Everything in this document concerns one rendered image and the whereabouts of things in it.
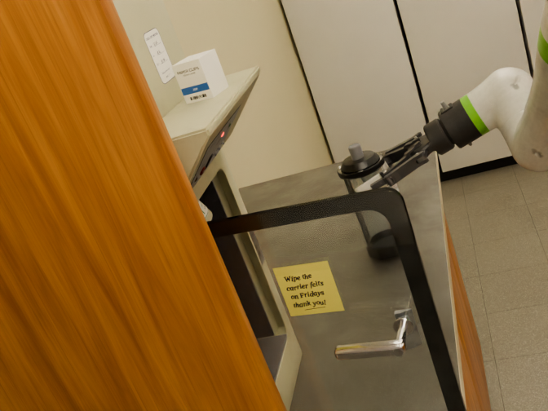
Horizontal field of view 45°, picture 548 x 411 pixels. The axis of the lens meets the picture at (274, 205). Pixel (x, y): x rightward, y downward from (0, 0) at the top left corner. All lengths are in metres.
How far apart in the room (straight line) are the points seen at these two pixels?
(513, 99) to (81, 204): 0.90
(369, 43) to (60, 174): 3.24
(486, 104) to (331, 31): 2.58
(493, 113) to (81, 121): 0.90
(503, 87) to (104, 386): 0.94
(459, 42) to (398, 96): 0.45
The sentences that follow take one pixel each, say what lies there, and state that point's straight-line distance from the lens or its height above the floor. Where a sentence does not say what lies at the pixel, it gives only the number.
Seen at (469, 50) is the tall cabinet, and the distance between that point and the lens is 3.95.
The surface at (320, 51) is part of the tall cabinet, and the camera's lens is 3.96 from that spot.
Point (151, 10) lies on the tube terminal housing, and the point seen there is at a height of 1.65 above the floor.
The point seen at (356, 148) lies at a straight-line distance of 1.46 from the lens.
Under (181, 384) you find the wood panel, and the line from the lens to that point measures 0.91.
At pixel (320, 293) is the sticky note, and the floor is 1.26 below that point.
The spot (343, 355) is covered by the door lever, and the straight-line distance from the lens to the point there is 0.84.
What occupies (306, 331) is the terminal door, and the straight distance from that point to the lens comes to 0.90.
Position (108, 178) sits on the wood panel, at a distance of 0.78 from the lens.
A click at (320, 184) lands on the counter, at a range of 2.11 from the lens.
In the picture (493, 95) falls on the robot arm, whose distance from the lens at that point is 1.41.
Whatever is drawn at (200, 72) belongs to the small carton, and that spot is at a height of 1.55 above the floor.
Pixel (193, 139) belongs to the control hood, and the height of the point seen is 1.50.
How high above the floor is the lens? 1.68
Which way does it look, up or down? 21 degrees down
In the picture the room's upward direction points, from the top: 21 degrees counter-clockwise
